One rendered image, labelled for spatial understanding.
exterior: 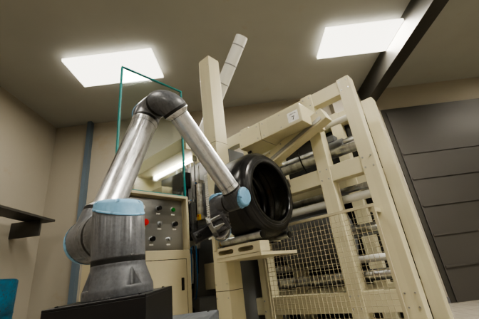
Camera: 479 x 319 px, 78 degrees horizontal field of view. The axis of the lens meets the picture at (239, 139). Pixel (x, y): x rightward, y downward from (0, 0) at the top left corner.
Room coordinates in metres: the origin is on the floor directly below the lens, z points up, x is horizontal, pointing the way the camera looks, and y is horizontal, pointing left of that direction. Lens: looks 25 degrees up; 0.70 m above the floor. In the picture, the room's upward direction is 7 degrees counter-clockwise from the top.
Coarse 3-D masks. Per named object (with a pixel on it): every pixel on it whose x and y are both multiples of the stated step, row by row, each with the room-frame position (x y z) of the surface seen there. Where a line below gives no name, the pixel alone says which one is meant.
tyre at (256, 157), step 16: (240, 160) 1.76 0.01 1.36; (256, 160) 1.79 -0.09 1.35; (272, 160) 1.94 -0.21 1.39; (240, 176) 1.70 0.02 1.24; (256, 176) 2.16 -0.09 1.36; (272, 176) 2.11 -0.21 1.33; (256, 192) 2.19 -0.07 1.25; (272, 192) 2.18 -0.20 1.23; (288, 192) 2.03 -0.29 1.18; (256, 208) 1.74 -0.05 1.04; (272, 208) 2.20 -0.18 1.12; (288, 208) 2.01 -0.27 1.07; (240, 224) 1.81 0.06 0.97; (256, 224) 1.78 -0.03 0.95; (272, 224) 1.84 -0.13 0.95; (288, 224) 2.03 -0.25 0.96; (256, 240) 1.98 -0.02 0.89
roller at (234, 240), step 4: (252, 232) 1.81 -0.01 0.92; (256, 232) 1.79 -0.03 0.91; (260, 232) 1.76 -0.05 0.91; (264, 232) 1.79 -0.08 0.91; (236, 236) 1.89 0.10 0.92; (240, 236) 1.87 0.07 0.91; (244, 236) 1.84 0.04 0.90; (248, 236) 1.82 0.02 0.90; (252, 236) 1.80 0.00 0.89; (256, 236) 1.79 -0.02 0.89; (260, 236) 1.77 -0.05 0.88; (264, 236) 1.79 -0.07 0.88; (228, 240) 1.93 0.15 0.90; (232, 240) 1.91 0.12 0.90; (236, 240) 1.89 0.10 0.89; (240, 240) 1.87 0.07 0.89; (244, 240) 1.85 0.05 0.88; (248, 240) 1.84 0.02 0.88; (220, 244) 1.98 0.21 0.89; (224, 244) 1.96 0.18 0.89; (228, 244) 1.95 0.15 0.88
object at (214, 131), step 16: (208, 64) 2.06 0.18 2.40; (208, 80) 2.07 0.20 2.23; (208, 96) 2.08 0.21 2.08; (208, 112) 2.09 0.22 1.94; (208, 128) 2.10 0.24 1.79; (224, 128) 2.14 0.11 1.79; (224, 144) 2.13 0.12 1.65; (224, 160) 2.11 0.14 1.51; (208, 176) 2.13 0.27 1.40; (224, 272) 2.08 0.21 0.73; (240, 272) 2.15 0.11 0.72; (224, 288) 2.09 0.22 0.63; (240, 288) 2.14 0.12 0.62; (224, 304) 2.10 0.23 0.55; (240, 304) 2.12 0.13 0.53
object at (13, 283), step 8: (0, 280) 3.21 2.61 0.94; (8, 280) 3.28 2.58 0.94; (16, 280) 3.41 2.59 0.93; (0, 288) 3.22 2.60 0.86; (8, 288) 3.30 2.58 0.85; (16, 288) 3.47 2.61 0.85; (0, 296) 3.23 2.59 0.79; (8, 296) 3.32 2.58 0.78; (0, 304) 3.25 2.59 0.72; (8, 304) 3.34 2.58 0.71; (0, 312) 3.26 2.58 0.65; (8, 312) 3.36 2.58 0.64
